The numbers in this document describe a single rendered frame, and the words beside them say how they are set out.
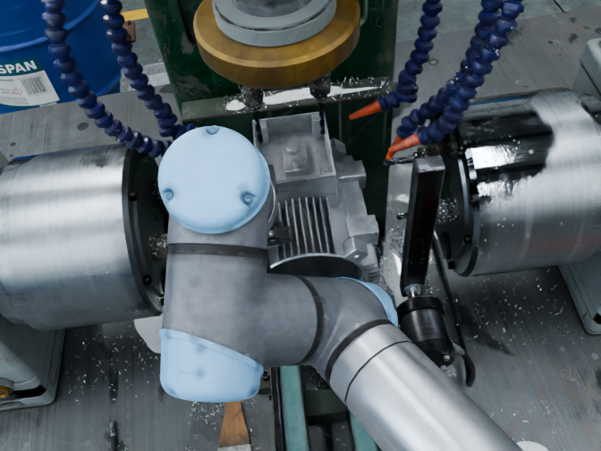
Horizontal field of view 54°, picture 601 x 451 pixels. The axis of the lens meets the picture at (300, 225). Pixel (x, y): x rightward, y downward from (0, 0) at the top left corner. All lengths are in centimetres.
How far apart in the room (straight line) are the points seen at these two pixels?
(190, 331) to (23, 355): 58
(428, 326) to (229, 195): 41
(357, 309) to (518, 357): 56
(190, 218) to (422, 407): 21
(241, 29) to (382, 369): 35
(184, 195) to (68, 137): 104
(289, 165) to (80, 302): 32
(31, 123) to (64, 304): 77
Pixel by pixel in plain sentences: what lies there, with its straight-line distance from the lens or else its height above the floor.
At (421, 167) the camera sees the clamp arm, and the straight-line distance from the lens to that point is 61.
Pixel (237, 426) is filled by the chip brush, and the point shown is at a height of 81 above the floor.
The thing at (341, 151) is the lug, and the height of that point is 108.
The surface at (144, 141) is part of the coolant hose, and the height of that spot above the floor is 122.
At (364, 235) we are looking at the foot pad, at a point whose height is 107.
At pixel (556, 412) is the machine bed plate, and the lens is 100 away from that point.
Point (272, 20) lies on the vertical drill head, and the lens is 62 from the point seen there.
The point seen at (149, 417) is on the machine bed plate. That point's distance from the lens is 100.
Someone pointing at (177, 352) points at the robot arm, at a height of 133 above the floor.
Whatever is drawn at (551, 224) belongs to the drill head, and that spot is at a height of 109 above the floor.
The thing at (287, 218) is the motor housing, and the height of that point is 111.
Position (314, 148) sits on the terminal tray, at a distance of 81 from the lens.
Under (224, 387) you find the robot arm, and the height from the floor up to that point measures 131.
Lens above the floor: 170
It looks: 53 degrees down
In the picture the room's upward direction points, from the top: 7 degrees counter-clockwise
